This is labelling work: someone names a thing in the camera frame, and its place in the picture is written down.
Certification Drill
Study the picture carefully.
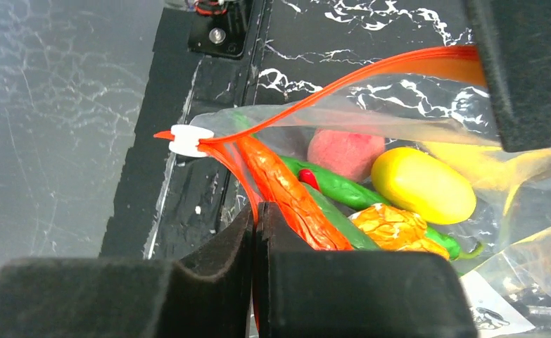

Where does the clear zip top bag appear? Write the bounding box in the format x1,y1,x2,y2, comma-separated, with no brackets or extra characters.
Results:
156,46,551,337

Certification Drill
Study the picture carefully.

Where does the yellow mango toy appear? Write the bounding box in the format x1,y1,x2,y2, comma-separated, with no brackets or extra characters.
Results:
371,147,477,225

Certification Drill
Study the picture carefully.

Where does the orange carrot toy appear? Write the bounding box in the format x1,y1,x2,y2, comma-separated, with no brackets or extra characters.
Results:
348,203,450,260

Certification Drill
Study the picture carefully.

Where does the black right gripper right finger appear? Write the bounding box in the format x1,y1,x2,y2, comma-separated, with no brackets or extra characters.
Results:
253,203,477,337

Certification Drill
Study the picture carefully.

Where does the pink peach toy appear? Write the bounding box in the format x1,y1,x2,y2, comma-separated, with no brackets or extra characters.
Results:
307,129,385,182

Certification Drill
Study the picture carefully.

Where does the green chili pepper toy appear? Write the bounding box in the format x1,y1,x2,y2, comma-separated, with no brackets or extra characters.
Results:
281,156,484,261

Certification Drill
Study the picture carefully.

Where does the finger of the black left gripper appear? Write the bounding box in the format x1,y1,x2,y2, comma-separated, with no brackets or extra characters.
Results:
466,0,551,152

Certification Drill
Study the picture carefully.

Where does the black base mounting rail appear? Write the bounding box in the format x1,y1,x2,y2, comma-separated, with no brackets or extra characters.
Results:
100,1,268,259

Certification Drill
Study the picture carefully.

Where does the red chili pepper toy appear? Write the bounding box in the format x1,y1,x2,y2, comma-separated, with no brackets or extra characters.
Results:
236,136,353,251

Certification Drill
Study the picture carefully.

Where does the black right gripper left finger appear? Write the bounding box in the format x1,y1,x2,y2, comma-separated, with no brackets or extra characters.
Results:
0,208,253,337

